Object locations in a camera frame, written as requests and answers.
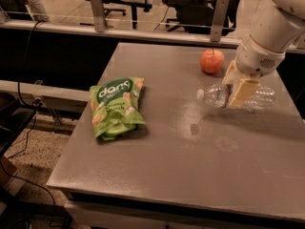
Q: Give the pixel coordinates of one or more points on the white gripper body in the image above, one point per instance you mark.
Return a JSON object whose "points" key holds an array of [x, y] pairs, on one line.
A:
{"points": [[255, 60]]}

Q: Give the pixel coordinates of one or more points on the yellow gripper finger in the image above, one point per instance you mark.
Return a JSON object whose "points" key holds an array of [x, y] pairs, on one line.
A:
{"points": [[242, 91], [231, 74]]}

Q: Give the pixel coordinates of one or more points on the clear plastic water bottle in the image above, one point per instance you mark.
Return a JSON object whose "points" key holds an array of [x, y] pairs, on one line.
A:
{"points": [[217, 96]]}

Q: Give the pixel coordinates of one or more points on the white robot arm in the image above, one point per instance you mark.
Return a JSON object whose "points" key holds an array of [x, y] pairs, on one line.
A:
{"points": [[278, 26]]}

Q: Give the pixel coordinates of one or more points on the red apple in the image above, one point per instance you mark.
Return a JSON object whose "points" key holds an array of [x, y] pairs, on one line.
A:
{"points": [[212, 60]]}

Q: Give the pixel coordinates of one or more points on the black office chair right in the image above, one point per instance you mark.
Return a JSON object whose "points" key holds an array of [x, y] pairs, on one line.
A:
{"points": [[196, 16]]}

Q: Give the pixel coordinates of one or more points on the green snack bag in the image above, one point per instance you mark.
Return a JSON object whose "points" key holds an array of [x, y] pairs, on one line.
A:
{"points": [[114, 107]]}

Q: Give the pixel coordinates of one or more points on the person in background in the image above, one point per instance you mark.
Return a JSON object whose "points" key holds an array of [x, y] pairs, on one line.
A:
{"points": [[25, 10]]}

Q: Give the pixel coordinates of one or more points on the right metal barrier bracket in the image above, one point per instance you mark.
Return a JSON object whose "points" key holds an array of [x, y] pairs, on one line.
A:
{"points": [[219, 17]]}

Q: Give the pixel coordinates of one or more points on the metal barrier bracket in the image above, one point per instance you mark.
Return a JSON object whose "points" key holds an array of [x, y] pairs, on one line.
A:
{"points": [[98, 15], [219, 17]]}

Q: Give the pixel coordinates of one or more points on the left metal barrier bracket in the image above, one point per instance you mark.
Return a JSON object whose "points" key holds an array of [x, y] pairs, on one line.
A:
{"points": [[98, 15]]}

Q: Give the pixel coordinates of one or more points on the metal rail shelf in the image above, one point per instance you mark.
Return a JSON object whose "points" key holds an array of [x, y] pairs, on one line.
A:
{"points": [[42, 90]]}

